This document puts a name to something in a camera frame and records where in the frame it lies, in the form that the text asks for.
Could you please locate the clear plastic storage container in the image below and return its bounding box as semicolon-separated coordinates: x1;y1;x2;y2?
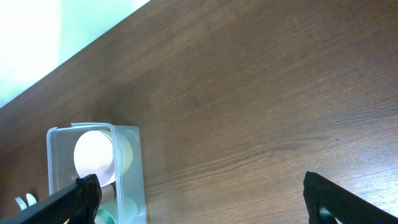
47;123;147;224

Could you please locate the yellow plastic bowl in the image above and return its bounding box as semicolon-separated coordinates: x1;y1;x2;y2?
118;134;133;174

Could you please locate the pink plastic bowl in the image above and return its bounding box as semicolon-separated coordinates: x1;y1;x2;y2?
73;130;116;187

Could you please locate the grey plastic spoon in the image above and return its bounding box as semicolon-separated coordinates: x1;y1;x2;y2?
25;193;37;207

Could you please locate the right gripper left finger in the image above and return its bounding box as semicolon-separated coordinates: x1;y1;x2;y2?
1;174;102;224

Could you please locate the grey plastic fork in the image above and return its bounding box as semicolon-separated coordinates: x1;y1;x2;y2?
15;197;27;211

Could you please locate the green plastic cup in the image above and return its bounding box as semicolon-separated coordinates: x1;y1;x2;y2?
95;197;138;224

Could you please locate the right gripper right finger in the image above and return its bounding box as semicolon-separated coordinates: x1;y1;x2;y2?
303;172;397;224

